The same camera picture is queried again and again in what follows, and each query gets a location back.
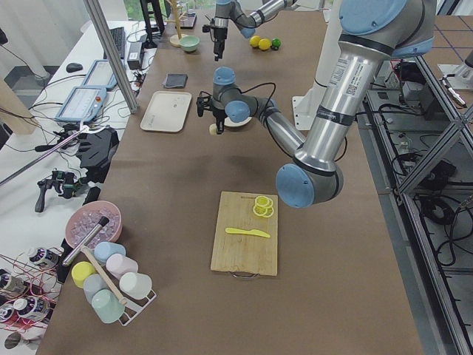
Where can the light blue cup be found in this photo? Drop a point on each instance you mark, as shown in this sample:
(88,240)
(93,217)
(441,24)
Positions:
(104,250)

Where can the metal muddler black tip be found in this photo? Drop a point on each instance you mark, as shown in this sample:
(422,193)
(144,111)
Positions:
(93,232)

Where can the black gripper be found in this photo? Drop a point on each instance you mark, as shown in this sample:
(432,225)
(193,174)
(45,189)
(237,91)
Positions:
(219,115)
(220,34)

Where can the mint green bowl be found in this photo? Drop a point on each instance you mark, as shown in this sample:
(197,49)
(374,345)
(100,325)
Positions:
(189,43)

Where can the grey folded cloth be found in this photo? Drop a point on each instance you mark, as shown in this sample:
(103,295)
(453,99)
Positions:
(175,81)

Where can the yellow lemon far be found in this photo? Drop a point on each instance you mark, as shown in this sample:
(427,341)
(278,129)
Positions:
(254,41)

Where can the yellow cup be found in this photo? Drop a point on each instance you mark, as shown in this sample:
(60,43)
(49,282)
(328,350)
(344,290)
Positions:
(81,271)

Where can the lemon slice lower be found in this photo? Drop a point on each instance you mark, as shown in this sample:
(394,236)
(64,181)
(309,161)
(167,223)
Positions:
(265,212)

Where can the green lime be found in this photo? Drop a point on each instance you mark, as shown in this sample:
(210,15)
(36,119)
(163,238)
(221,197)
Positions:
(276,43)

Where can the mint cup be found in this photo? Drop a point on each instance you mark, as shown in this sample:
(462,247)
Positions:
(107,306)

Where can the lemon slice top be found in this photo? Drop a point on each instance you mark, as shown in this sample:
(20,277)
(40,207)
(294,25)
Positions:
(263,201)

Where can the black computer mouse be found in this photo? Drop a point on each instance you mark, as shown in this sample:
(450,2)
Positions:
(73,67)

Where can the pink cup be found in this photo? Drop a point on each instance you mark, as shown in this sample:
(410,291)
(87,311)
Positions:
(118,265)

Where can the blue teach pendant far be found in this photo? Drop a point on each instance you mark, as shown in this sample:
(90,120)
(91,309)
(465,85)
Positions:
(100,74)

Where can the yellow lemon near lime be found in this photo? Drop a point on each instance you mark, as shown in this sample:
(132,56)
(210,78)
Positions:
(264,44)

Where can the yellow plastic knife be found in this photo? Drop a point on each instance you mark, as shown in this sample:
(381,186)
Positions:
(251,232)

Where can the cream rabbit tray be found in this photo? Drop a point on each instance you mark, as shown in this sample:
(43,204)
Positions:
(166,112)

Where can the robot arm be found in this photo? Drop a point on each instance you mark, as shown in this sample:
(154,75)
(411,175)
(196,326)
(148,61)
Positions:
(226,11)
(369,33)

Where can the cream round plate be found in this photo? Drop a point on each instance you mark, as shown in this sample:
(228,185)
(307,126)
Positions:
(228,123)

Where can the aluminium camera post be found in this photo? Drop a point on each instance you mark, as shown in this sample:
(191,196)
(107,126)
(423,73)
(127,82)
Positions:
(102,29)

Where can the wooden cutting board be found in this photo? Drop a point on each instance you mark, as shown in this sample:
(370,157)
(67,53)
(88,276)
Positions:
(246,235)

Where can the white cup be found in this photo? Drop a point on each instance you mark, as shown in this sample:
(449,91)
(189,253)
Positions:
(136,285)

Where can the pink bowl with ice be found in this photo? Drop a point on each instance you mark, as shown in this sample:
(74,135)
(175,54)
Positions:
(87,217)

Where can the grey cup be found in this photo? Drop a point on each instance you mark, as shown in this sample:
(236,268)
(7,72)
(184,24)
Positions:
(92,285)

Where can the blue teach pendant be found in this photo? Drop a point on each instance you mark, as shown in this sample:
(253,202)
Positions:
(100,74)
(82,104)

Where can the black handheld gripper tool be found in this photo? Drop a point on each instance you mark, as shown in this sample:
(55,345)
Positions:
(64,183)

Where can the lemon slice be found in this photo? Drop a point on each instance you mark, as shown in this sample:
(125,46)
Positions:
(265,212)
(263,201)

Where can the blue teach pendant near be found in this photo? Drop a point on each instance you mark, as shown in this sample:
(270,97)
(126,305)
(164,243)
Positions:
(82,104)

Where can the black keyboard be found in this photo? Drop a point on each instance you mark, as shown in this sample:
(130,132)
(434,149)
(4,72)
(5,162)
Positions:
(118,35)

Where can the pale white bun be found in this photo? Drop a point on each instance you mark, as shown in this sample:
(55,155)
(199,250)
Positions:
(213,129)

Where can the wooden cup stand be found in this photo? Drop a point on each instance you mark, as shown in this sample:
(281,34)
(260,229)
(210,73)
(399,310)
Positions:
(176,15)

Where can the white wire cup rack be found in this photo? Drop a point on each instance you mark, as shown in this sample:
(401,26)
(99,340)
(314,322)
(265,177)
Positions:
(133,307)

